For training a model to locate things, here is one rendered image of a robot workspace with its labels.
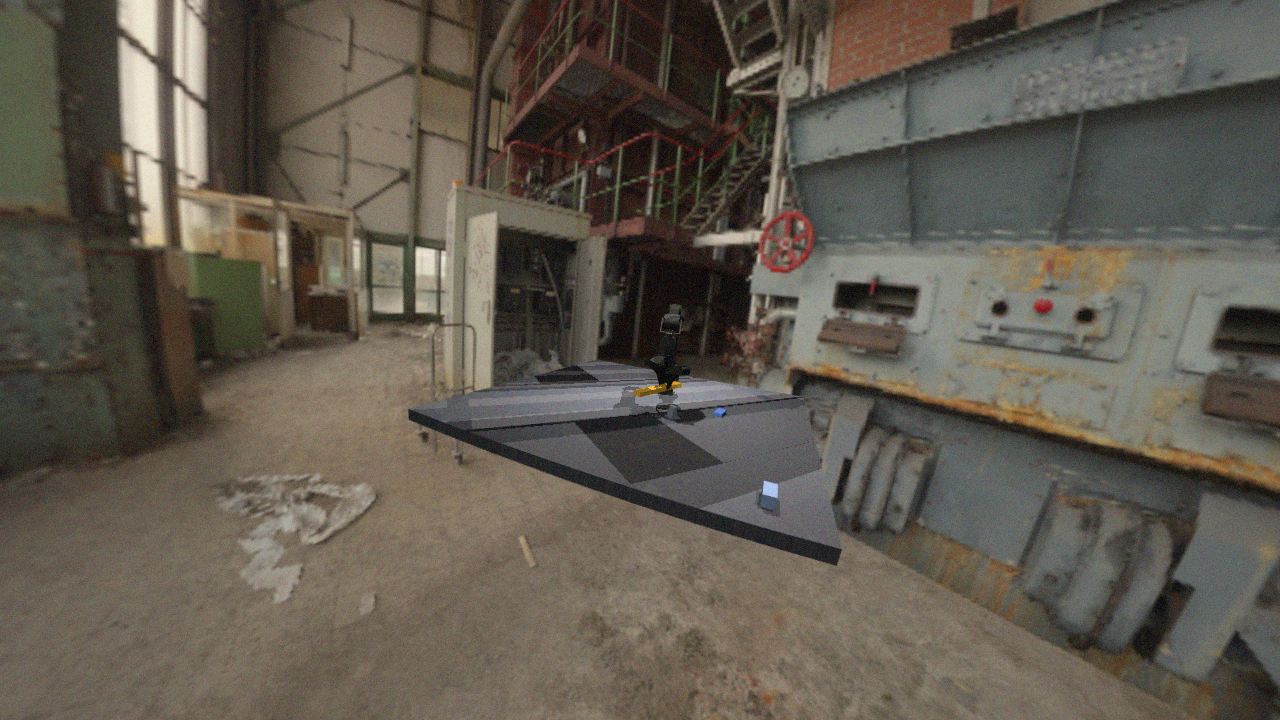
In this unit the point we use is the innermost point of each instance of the yellow bar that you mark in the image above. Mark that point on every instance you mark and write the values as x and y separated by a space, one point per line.
656 389

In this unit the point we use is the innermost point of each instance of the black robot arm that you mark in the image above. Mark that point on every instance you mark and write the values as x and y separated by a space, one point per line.
672 323

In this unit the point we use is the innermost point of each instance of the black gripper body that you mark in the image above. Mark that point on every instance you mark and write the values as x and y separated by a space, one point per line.
678 370

